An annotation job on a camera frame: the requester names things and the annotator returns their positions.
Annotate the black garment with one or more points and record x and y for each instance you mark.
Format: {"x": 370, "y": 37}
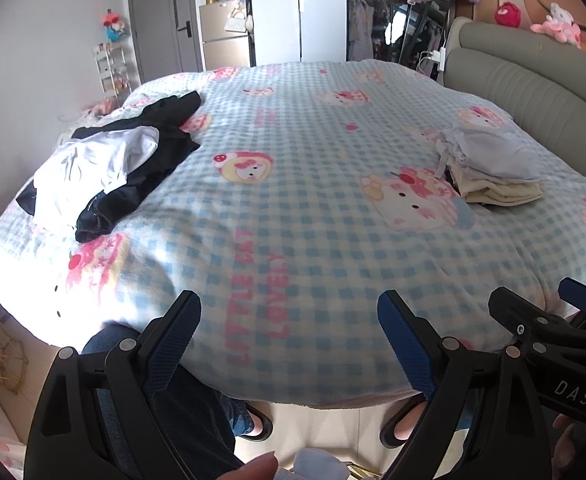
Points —
{"x": 163, "y": 150}

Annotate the white wall charger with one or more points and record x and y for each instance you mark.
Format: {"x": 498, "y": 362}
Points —
{"x": 442, "y": 56}

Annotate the black slipper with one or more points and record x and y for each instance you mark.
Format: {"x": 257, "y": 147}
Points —
{"x": 387, "y": 435}
{"x": 265, "y": 416}

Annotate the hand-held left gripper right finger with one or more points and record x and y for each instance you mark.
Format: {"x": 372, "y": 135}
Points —
{"x": 405, "y": 340}

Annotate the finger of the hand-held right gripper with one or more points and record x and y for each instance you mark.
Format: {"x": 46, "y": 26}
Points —
{"x": 518, "y": 312}
{"x": 580, "y": 296}

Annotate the red strawberry plush toy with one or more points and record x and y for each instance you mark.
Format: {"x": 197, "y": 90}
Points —
{"x": 508, "y": 14}

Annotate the person's right hand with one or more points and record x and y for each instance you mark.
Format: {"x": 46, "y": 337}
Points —
{"x": 570, "y": 442}

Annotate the white wardrobe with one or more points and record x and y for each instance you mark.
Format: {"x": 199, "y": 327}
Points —
{"x": 298, "y": 10}

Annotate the pink and white cat plush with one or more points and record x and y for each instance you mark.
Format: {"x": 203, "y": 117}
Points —
{"x": 560, "y": 22}

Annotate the folded light grey garment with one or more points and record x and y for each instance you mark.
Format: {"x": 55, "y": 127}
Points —
{"x": 498, "y": 155}

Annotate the folded cream garment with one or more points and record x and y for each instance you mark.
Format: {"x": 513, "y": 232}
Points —
{"x": 503, "y": 192}

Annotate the gold refrigerator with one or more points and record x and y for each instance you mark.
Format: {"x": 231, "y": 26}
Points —
{"x": 223, "y": 45}

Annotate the grey padded headboard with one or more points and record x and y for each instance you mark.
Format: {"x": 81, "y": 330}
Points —
{"x": 523, "y": 75}

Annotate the white tote bag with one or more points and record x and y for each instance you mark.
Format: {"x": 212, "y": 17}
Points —
{"x": 237, "y": 21}

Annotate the blue checked printed blanket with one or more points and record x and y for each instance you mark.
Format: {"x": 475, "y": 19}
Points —
{"x": 298, "y": 185}

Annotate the grey door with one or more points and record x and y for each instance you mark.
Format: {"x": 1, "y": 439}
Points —
{"x": 163, "y": 25}

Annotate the white shirt with navy trim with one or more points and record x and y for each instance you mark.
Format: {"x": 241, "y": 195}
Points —
{"x": 88, "y": 165}

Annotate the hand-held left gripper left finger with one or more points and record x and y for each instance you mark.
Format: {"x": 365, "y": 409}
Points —
{"x": 173, "y": 340}

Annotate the light blue cloth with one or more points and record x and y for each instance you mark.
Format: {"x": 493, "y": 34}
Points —
{"x": 318, "y": 465}

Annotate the person's left hand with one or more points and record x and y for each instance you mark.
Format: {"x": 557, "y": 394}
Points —
{"x": 253, "y": 470}

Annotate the white storage rack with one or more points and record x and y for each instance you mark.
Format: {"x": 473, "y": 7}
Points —
{"x": 113, "y": 67}

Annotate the open closet with hanging clothes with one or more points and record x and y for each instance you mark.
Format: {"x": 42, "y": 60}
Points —
{"x": 368, "y": 15}

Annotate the red and blue plush toy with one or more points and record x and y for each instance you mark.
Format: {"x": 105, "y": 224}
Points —
{"x": 114, "y": 25}

